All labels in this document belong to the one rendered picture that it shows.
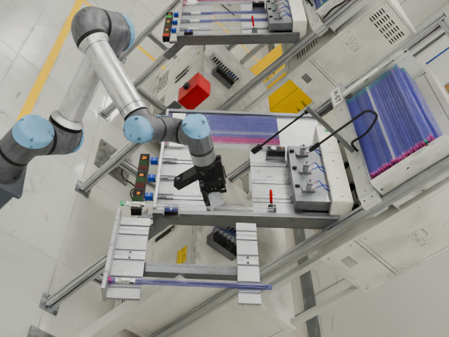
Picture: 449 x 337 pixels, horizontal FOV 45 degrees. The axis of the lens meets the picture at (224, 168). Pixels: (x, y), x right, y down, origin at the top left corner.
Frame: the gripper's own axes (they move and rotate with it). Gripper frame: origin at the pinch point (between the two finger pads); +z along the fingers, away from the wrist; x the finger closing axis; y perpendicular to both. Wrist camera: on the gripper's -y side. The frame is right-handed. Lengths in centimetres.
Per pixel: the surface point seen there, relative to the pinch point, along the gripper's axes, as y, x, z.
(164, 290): -19.6, -15.6, 21.1
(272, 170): 21, 43, 26
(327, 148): 45, 50, 23
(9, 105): -112, 112, 16
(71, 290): -68, 12, 49
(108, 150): -76, 128, 66
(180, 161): -16, 48, 18
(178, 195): -16.0, 26.4, 17.3
